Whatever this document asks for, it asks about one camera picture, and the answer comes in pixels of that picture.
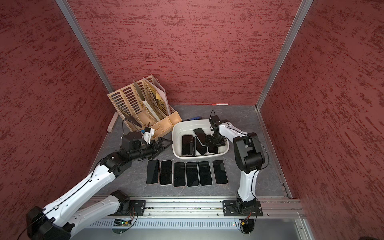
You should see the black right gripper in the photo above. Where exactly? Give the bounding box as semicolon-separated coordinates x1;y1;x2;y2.
205;132;226;147

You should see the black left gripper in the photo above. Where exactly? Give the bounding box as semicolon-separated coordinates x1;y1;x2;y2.
130;137;174;161

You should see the black phone without case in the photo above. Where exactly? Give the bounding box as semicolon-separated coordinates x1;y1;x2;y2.
196;145;208;156

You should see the dark phone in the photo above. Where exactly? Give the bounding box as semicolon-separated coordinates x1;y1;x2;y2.
181;135;195;157

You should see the small phone pink case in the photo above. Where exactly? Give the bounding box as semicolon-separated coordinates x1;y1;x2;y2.
212;160;228;185

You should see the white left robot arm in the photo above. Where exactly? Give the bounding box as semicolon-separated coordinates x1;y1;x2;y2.
26;132;173;240

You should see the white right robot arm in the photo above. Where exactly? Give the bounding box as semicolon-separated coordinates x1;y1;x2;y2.
206;115;266;217

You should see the white plastic storage tub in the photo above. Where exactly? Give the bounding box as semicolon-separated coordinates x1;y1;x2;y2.
172;120;230;160

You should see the blue pen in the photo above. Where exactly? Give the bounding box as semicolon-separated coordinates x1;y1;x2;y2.
184;116;203;121

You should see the red marker pen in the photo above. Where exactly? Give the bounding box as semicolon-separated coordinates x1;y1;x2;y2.
212;103;229;106

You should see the gold patterned folder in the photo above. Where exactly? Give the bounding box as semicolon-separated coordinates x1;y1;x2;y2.
145;79;170;116

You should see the black notebook in organizer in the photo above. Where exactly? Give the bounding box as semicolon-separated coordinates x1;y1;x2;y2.
122;111;142;128

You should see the beige desk file organizer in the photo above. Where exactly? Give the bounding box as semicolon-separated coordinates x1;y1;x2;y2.
108;75;182;140

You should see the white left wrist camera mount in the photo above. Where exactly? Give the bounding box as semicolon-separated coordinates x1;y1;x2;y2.
141;127;155;145

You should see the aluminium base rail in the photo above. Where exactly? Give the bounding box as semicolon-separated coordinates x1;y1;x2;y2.
86;197;310;234

